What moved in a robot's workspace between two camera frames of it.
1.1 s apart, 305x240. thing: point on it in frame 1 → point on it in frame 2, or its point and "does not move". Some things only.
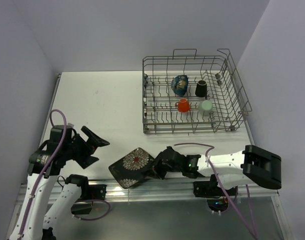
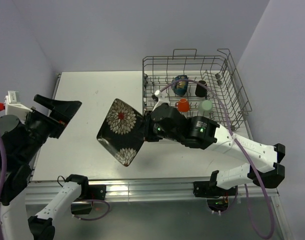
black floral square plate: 128,170 → 122,133
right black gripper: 156,170 → 148,134
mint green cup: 205,107 does not move
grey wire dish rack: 185,93 does not move
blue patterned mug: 179,84 does not move
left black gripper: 90,146 → 62,110
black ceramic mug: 201,90 does not move
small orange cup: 183,105 does not move
